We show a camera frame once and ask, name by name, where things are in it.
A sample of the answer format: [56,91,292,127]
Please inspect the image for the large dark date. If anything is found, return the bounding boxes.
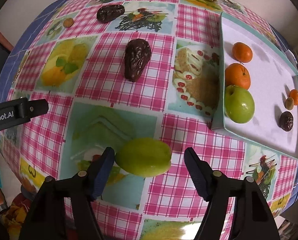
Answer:
[279,111,293,132]

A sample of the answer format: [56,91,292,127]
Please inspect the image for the round green guava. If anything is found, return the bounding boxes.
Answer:
[224,85,255,124]

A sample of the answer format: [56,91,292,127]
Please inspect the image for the small brown kiwi fruit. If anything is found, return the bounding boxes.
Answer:
[285,97,295,111]

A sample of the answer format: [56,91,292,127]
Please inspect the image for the orange mandarin with stem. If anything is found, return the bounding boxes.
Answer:
[289,89,298,106]

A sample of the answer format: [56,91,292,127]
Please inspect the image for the blue tablecloth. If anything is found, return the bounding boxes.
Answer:
[0,0,72,146]

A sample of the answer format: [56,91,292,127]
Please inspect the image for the small brown longan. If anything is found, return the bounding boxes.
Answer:
[63,17,74,28]

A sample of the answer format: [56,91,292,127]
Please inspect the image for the green star fruit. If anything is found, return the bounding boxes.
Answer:
[115,138,172,178]

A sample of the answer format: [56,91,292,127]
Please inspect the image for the pink checkered fruit tablecloth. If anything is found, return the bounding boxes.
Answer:
[0,0,298,239]

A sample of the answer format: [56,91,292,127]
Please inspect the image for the dark date near apples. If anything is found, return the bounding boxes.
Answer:
[97,4,125,23]

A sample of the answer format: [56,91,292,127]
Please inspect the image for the dark date beside guava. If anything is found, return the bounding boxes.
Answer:
[124,38,152,82]

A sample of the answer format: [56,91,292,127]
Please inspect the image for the white tray teal rim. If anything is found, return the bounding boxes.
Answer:
[211,12,298,159]

